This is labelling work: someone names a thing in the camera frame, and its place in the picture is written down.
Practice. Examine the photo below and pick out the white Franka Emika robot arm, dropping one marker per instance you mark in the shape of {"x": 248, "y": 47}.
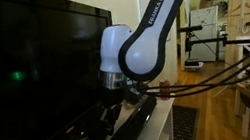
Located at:
{"x": 147, "y": 39}

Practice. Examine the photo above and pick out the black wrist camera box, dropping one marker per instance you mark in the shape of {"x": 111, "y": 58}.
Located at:
{"x": 132, "y": 95}

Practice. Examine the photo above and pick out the white television console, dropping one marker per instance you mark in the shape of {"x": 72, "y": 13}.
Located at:
{"x": 155, "y": 126}

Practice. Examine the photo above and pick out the red soda can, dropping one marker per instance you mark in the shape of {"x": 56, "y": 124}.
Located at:
{"x": 165, "y": 90}

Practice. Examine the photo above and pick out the dark floor vent grille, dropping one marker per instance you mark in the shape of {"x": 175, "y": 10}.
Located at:
{"x": 185, "y": 126}

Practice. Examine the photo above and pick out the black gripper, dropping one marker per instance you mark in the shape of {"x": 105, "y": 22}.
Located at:
{"x": 113, "y": 97}

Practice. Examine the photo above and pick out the black flat screen television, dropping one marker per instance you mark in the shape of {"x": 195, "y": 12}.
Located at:
{"x": 31, "y": 78}

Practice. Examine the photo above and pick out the long black soundbar speaker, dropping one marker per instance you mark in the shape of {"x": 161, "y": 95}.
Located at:
{"x": 130, "y": 128}

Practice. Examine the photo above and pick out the white floor appliance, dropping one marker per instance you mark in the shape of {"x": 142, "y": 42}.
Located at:
{"x": 193, "y": 65}

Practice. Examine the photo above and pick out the black camera stand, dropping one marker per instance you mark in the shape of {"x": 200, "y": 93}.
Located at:
{"x": 201, "y": 41}

